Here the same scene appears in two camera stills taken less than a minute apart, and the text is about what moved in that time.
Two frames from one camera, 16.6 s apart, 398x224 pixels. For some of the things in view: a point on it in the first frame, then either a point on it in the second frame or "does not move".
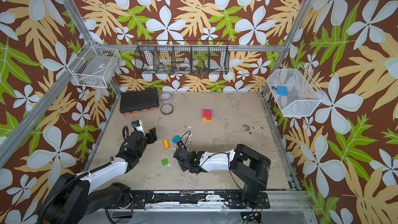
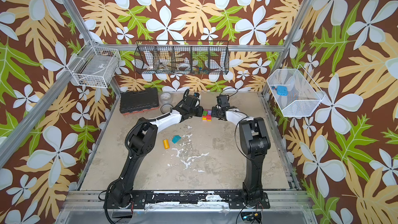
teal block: [175, 138] does not move
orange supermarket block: [167, 145] does not move
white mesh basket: [303, 96] does not move
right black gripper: [183, 154] → [216, 112]
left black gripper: [152, 136] → [201, 110]
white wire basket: [95, 65] does not move
